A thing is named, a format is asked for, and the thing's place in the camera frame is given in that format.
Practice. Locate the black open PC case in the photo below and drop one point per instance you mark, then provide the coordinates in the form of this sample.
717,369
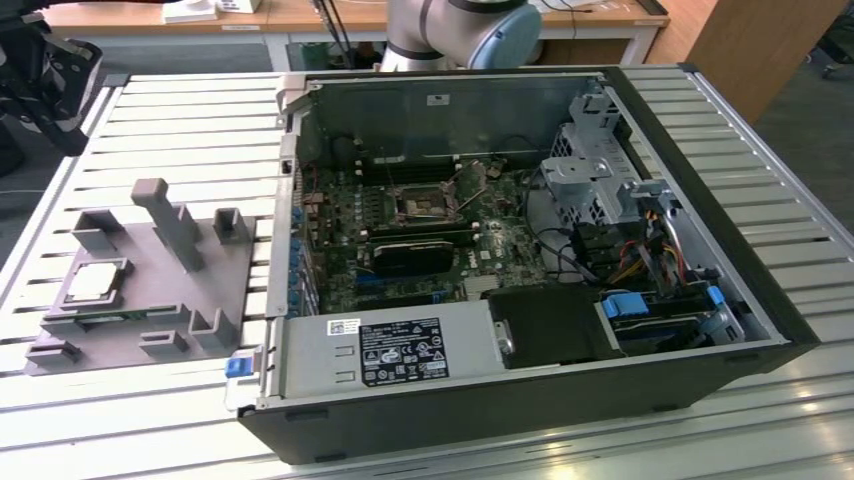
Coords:
534,425

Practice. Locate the wooden desk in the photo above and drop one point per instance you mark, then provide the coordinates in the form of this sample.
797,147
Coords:
121,25

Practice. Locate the small silver chip heatsink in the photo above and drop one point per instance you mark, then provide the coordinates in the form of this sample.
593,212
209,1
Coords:
482,286

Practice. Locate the installed green RAM stick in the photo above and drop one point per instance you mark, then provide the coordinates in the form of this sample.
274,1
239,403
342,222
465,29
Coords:
414,231

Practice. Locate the small blue clip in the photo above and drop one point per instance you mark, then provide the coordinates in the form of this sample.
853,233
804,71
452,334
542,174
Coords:
714,295

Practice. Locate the white box blue print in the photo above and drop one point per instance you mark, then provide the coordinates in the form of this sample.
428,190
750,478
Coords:
243,6

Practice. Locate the silver CPU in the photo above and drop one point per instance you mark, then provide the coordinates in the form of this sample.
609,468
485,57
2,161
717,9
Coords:
94,281

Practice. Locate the loose green RAM stick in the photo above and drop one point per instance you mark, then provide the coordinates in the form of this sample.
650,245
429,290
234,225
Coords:
123,316

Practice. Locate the plain white box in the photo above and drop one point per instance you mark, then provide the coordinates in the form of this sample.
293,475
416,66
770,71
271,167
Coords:
190,12

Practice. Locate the thin metal locking lever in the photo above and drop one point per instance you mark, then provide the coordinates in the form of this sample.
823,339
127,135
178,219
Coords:
477,192

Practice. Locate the round coin battery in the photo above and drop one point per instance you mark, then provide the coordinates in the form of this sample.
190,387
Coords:
497,169

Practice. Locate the blue disk carrier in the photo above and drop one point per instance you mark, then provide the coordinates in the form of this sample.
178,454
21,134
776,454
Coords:
624,304

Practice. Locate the grey case release latch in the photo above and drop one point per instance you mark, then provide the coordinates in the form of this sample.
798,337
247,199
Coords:
290,95

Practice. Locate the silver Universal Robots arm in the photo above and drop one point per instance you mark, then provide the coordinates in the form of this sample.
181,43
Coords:
428,25

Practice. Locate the wooden cabinet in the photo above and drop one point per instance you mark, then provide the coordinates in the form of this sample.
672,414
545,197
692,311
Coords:
754,45

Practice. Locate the small black graphics card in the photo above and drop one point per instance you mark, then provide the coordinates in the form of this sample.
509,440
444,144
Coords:
410,257

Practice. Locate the grey parts rack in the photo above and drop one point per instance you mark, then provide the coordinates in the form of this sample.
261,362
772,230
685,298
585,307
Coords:
147,280

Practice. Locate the black office chair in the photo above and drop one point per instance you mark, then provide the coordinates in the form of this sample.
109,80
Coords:
837,50

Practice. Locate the green container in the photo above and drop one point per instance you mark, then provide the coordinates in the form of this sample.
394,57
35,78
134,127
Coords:
314,55

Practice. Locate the black plastic shroud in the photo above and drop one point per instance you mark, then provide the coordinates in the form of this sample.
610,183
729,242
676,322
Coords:
548,325

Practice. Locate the blue case latch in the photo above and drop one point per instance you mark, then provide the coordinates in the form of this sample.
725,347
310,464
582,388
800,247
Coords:
241,367

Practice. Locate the grey power supply unit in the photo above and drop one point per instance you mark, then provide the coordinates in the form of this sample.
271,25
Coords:
321,350

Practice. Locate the green motherboard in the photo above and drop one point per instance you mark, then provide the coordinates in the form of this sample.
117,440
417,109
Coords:
508,240

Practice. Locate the metal drive cage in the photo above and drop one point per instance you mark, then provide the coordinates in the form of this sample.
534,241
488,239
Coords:
574,170

